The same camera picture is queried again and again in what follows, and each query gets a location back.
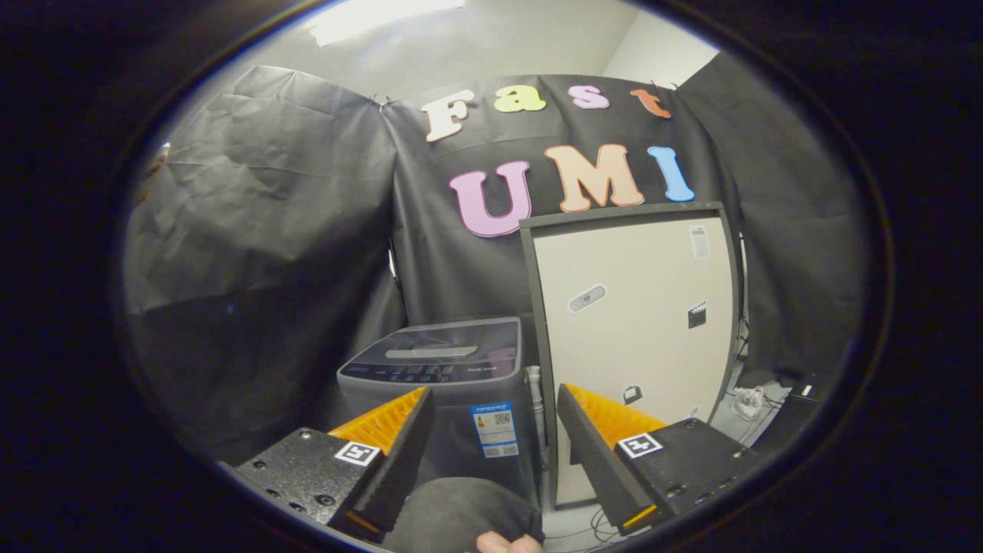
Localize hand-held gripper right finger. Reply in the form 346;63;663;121
556;383;763;538

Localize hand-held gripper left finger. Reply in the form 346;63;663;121
223;386;436;545

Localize dark grey washing machine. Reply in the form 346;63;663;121
336;316;542;508

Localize person's grey trouser leg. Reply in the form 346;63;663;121
382;476;544;553

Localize black box on floor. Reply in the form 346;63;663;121
749;376;826;454

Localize black backdrop cloth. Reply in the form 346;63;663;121
123;52;872;462

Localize dark floor cable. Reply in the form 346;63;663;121
587;507;627;543

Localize grey drain hose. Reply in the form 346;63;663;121
526;366;548;462

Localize beige cabinet with grey frame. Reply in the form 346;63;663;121
518;201;746;509

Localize thin cables by cabinet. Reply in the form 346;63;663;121
736;230;752;366

